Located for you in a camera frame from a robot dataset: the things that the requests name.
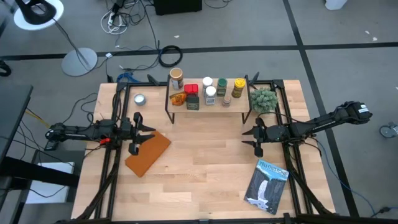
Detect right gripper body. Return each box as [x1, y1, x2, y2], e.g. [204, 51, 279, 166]
[255, 124, 282, 146]

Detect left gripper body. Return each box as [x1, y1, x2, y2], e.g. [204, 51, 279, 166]
[119, 116, 138, 147]

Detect orange spice pouch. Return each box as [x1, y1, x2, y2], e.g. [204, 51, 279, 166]
[169, 91, 187, 107]

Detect yellow-lid spice jar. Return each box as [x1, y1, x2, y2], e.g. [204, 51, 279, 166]
[231, 77, 246, 99]

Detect dark green spice tin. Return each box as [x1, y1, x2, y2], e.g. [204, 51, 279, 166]
[185, 94, 200, 111]

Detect green-lid spice jar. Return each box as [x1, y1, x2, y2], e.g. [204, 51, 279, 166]
[216, 78, 228, 97]

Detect white-lid spice jar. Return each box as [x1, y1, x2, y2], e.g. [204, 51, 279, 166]
[205, 85, 218, 106]
[201, 77, 214, 94]

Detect tan-lid spice jar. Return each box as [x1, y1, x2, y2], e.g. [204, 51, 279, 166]
[169, 67, 184, 90]

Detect red-lid spice tin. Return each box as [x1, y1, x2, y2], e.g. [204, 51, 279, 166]
[183, 83, 199, 96]

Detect wooden shelf black legs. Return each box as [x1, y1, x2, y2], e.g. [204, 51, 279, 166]
[164, 74, 253, 124]

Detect potted green plant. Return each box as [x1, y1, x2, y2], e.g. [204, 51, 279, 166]
[250, 86, 279, 114]

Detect Yellowstone book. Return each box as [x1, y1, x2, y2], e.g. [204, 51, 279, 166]
[243, 159, 290, 216]

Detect white floor lamp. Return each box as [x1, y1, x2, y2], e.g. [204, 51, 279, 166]
[13, 0, 99, 77]

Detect white box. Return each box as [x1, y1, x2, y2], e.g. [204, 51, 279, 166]
[25, 161, 76, 205]

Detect black metal stand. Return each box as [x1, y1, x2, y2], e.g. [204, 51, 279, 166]
[0, 155, 81, 224]

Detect black desk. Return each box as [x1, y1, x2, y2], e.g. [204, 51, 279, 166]
[0, 83, 34, 162]

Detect caster wheel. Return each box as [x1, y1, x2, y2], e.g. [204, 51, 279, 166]
[378, 121, 398, 139]

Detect black equipment box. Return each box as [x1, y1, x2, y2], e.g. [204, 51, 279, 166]
[153, 0, 203, 16]

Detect black plug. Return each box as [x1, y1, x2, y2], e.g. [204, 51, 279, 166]
[370, 205, 393, 218]

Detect black metal table frame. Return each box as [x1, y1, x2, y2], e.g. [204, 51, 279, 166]
[72, 72, 340, 224]

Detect blue cable bundle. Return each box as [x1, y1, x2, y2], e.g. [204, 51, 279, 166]
[116, 72, 142, 84]

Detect thin black floor cable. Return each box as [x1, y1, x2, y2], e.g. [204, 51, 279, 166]
[119, 46, 161, 72]

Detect long blue cable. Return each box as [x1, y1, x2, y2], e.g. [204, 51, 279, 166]
[316, 139, 377, 216]

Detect coiled black cable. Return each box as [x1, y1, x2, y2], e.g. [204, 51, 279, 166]
[158, 44, 184, 68]

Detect yellow cable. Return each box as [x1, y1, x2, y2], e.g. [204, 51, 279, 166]
[24, 108, 52, 129]

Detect white power strip cable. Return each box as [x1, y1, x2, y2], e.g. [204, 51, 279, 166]
[100, 9, 129, 35]

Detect black cable tangle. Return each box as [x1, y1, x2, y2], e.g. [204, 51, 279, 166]
[104, 0, 160, 50]

